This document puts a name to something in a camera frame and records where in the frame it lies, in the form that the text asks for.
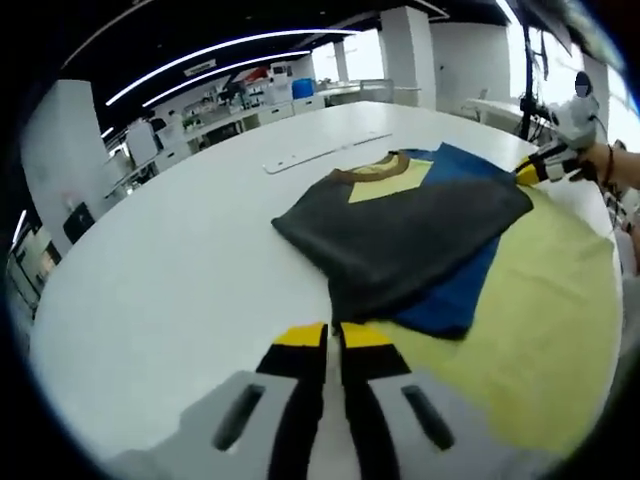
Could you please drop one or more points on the yellow blue grey garment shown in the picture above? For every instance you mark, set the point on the yellow blue grey garment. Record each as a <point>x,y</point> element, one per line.
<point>400,225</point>

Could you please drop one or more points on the black box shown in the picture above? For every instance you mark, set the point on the black box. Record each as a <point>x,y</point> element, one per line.
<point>77,222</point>

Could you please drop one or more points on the person's right hand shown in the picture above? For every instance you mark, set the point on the person's right hand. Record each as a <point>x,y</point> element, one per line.
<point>592,160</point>

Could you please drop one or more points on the black monitor stand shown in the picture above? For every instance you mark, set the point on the black monitor stand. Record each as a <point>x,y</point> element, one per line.
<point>526,75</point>

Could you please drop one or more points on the white square pillar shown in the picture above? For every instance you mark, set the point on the white square pillar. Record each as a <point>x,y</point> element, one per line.
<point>60,150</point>

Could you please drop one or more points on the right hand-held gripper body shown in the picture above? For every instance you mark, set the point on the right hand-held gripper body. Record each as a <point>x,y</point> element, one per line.
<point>575,125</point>

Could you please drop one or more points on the white storage counter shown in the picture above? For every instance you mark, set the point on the white storage counter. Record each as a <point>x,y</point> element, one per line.
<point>225,115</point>

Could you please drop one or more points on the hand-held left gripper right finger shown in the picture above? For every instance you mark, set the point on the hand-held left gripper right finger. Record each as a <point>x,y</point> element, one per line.
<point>400,450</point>

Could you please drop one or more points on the white template strip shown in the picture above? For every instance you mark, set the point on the white template strip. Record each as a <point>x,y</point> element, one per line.
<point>300,161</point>

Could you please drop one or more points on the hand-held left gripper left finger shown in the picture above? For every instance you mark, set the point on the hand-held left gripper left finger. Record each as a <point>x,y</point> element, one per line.
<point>210,440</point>

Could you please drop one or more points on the blue bin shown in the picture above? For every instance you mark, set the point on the blue bin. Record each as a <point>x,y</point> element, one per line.
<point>302,88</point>

